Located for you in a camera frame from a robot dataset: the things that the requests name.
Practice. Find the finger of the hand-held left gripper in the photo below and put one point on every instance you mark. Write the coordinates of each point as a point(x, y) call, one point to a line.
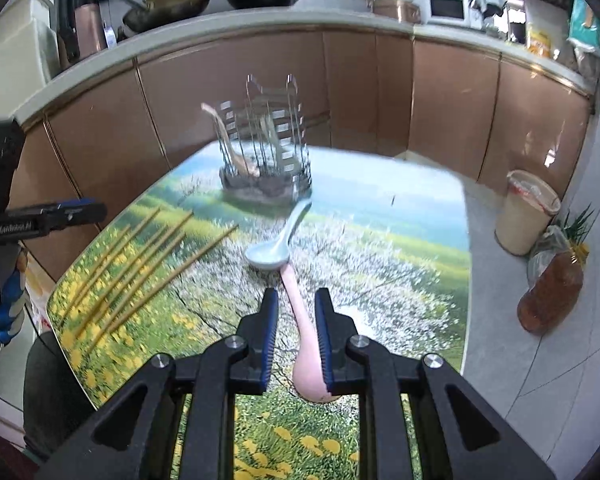
point(75, 211)

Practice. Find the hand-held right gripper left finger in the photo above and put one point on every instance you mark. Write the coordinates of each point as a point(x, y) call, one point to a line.
point(270, 332)

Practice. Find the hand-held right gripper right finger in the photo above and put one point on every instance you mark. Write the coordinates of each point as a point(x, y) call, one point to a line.
point(324, 340)

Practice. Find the pink ceramic spoon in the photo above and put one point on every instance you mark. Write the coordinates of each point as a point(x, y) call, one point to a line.
point(307, 355)

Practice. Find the white ceramic spoon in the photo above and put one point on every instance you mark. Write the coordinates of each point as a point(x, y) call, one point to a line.
point(267, 256)

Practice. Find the pile of bamboo chopsticks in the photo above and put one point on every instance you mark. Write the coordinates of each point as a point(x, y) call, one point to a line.
point(180, 273)

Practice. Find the person's left hand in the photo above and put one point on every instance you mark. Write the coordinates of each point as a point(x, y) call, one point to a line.
point(11, 287)

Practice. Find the landscape printed table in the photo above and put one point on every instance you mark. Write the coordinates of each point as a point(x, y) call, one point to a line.
point(379, 270)

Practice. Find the copper kettle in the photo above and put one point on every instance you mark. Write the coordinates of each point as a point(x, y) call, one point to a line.
point(90, 30)

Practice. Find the beige ceramic spoon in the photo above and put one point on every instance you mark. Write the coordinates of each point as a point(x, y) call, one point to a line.
point(240, 160)

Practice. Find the black stool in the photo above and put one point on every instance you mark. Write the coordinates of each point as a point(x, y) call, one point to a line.
point(50, 390)

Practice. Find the cream ceramic spoon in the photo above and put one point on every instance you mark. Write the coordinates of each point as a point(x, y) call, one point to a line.
point(275, 145)

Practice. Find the beige trash bin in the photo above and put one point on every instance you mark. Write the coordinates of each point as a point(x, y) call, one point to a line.
point(522, 225)

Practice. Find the metal wok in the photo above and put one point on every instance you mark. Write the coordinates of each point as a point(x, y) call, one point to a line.
point(175, 2)

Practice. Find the clear plastic bag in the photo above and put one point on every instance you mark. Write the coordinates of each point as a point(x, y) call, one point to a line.
point(544, 252)

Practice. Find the copper kitchen counter cabinet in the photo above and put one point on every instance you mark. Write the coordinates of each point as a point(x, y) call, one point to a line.
point(280, 60)

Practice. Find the white microwave oven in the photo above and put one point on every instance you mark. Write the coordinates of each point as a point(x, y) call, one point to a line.
point(447, 8)

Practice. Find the grey cloth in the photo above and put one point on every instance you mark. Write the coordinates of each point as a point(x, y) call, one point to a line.
point(487, 0)

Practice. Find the teal packet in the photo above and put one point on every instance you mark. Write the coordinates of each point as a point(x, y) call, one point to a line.
point(582, 25)

